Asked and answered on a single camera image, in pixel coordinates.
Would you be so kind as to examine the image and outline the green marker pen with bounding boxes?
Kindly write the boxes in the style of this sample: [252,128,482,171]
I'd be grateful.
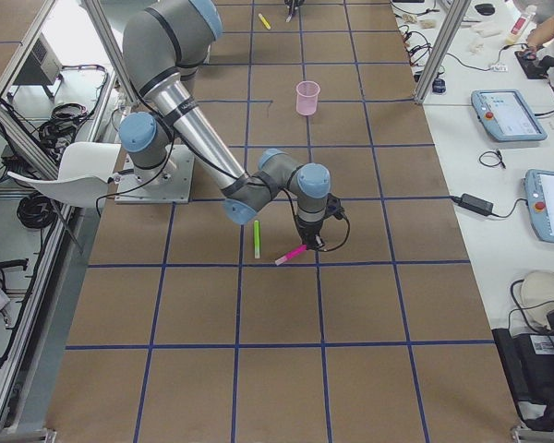
[253,220,261,259]

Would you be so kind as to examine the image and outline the black power adapter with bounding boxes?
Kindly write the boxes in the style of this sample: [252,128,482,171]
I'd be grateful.
[460,193,493,217]

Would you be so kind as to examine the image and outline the black computer mouse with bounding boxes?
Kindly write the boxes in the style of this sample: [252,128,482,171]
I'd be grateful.
[474,3,496,17]

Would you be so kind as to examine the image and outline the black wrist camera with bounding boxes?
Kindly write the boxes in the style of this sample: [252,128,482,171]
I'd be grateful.
[324,194,346,220]

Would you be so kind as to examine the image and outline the grey ventilated box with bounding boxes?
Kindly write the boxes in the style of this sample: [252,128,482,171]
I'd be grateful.
[13,33,63,100]

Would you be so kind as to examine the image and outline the person's hand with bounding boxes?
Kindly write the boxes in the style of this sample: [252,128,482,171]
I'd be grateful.
[525,39,541,54]

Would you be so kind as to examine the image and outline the lower blue teach pendant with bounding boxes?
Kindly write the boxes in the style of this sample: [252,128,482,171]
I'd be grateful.
[524,169,554,243]

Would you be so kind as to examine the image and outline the beige cap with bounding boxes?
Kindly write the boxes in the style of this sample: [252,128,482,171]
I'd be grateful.
[520,270,554,329]

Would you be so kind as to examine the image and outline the translucent pink cup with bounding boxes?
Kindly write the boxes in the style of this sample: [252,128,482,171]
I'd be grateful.
[295,80,320,116]

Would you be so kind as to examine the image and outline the black coiled cable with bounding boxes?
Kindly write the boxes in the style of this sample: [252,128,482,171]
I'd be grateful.
[478,150,507,170]

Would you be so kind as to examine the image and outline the yellow marker pen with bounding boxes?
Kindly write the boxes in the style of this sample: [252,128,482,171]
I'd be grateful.
[258,13,271,30]

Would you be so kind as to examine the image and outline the blue teach pendant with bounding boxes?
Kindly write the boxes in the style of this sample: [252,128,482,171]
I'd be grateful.
[471,90,548,142]
[524,169,554,243]

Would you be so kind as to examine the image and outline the black cable bundle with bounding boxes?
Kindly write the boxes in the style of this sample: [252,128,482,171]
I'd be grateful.
[36,102,93,151]

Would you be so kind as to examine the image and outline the white bottle red label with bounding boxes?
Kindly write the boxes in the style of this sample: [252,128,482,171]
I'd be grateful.
[505,5,537,45]

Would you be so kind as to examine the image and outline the pink marker pen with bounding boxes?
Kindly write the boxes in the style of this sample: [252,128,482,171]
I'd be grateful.
[274,245,306,266]

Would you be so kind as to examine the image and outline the upper blue teach pendant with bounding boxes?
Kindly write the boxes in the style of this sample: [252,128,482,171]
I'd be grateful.
[471,90,548,142]

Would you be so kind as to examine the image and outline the person's forearm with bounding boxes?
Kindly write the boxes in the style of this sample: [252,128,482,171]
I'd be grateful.
[527,15,554,47]

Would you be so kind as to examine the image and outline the aluminium frame post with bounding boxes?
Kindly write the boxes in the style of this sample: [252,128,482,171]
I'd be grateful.
[414,0,470,104]

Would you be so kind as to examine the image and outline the white plastic chair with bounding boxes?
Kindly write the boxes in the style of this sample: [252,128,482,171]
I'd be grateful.
[7,141,121,208]

